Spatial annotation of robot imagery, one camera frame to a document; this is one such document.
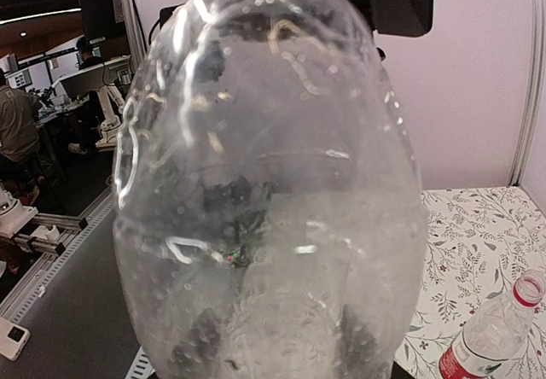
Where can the white phone on table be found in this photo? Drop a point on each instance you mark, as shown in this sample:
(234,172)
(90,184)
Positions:
(12,339)

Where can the floral patterned table mat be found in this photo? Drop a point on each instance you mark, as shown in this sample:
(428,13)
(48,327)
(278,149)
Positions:
(479,241)

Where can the person in grey shirt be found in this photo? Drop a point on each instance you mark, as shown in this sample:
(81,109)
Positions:
(19,133)

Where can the red-capped clear bottle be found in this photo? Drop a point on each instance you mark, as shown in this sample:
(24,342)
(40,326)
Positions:
(496,332)

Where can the clear plastic bottle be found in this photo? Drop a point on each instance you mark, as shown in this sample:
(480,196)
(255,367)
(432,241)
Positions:
(269,221)

